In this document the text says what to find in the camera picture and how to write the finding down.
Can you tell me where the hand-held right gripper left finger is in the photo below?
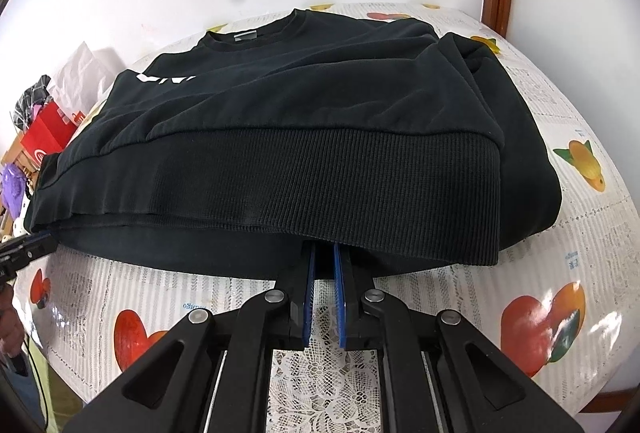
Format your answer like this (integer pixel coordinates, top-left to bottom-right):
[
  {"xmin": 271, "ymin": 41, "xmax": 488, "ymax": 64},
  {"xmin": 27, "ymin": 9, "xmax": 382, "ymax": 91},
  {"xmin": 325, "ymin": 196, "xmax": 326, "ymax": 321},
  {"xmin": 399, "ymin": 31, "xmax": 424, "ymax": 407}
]
[{"xmin": 95, "ymin": 245, "xmax": 321, "ymax": 433}]

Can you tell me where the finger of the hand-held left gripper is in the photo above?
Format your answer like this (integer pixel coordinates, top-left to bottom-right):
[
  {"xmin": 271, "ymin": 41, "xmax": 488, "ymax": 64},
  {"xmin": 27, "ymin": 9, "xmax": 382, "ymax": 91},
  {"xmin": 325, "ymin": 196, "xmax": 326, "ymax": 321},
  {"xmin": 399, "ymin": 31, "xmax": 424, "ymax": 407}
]
[{"xmin": 0, "ymin": 233, "xmax": 55, "ymax": 270}]

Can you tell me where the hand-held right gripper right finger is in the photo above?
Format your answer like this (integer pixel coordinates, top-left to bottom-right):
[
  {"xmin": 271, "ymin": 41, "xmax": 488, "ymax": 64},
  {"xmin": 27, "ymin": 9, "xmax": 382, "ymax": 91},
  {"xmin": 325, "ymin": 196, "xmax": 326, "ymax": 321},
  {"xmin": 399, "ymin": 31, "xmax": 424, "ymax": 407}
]
[{"xmin": 332, "ymin": 245, "xmax": 558, "ymax": 433}]

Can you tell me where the black sweatshirt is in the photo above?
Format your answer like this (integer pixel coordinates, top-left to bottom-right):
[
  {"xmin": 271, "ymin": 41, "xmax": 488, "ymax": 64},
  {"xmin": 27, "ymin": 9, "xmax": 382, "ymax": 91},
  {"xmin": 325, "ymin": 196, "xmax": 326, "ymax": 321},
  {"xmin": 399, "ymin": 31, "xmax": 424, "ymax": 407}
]
[{"xmin": 25, "ymin": 8, "xmax": 562, "ymax": 276}]

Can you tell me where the person's left hand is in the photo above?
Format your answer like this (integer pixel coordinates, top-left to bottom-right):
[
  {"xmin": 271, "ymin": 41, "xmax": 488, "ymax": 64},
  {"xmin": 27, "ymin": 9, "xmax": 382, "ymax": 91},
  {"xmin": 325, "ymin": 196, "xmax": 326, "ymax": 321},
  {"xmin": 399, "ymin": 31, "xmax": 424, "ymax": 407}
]
[{"xmin": 0, "ymin": 285, "xmax": 26, "ymax": 356}]

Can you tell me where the purple cloth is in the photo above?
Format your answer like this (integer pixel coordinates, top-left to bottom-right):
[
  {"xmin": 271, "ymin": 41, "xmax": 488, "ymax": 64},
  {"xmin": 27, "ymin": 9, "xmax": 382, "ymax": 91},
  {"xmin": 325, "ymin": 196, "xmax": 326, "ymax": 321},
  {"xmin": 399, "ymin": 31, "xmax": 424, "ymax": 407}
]
[{"xmin": 0, "ymin": 163, "xmax": 31, "ymax": 214}]

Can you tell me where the wooden headboard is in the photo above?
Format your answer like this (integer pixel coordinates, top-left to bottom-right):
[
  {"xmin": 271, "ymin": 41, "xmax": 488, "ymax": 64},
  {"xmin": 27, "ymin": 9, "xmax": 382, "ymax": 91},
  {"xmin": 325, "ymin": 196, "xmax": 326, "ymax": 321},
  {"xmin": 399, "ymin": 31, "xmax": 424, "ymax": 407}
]
[{"xmin": 0, "ymin": 133, "xmax": 31, "ymax": 174}]

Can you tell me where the red paper bag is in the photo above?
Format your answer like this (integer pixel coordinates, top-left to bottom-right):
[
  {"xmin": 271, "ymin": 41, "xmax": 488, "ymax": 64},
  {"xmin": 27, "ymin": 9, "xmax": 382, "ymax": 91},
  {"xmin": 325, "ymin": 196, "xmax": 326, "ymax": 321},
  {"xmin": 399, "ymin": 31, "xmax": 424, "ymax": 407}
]
[{"xmin": 20, "ymin": 106, "xmax": 81, "ymax": 164}]

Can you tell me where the grey plaid cloth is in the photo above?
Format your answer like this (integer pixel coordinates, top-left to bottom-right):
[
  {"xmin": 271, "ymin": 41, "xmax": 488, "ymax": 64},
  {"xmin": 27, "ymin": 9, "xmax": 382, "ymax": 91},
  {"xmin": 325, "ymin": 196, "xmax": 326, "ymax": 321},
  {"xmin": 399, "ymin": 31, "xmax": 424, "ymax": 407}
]
[{"xmin": 12, "ymin": 74, "xmax": 53, "ymax": 134}]

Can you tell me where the white plastic bag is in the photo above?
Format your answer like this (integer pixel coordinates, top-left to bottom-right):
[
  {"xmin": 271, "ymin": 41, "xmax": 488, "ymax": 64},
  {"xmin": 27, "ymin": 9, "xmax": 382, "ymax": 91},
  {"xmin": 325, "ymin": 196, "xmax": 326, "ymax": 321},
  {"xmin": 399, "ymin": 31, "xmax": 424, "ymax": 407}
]
[{"xmin": 47, "ymin": 40, "xmax": 128, "ymax": 114}]

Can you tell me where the fruit-print tablecloth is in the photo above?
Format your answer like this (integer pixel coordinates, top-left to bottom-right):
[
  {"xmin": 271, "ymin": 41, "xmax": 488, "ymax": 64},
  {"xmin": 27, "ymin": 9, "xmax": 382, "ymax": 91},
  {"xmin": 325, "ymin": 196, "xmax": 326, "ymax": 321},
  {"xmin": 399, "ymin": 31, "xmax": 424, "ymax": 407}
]
[{"xmin": 12, "ymin": 2, "xmax": 640, "ymax": 433}]

